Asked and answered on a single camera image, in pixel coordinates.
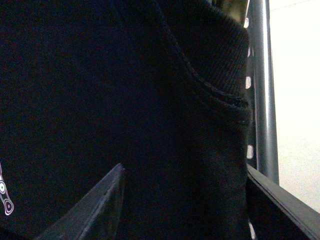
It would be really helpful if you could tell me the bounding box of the black printed t-shirt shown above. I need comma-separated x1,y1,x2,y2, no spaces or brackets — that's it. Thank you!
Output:
0,0,252,240

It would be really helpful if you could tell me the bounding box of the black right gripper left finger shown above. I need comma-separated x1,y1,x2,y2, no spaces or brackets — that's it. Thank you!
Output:
37,163,125,240

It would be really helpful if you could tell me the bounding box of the grey metal clothes rack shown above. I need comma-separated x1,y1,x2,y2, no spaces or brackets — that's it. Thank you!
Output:
243,0,281,240

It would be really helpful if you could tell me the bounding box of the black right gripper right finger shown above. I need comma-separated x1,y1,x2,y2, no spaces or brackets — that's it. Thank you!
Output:
246,165,320,240

